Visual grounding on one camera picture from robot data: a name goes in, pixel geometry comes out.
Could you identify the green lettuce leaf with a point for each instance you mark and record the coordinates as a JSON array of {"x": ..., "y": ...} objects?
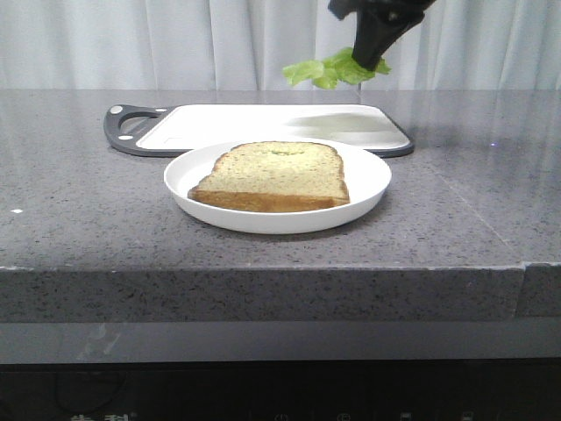
[{"x": 329, "y": 72}]

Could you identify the white round plate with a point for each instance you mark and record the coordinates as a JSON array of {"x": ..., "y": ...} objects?
[{"x": 366, "y": 176}]

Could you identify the white curtain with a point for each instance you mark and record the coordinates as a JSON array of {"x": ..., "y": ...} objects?
[{"x": 244, "y": 45}]

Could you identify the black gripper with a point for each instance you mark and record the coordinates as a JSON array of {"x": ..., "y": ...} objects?
[{"x": 380, "y": 23}]

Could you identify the white grey cutting board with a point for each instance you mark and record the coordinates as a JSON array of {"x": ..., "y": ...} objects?
[{"x": 171, "y": 131}]

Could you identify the bottom toasted bread slice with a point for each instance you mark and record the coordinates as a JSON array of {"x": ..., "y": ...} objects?
[{"x": 275, "y": 176}]

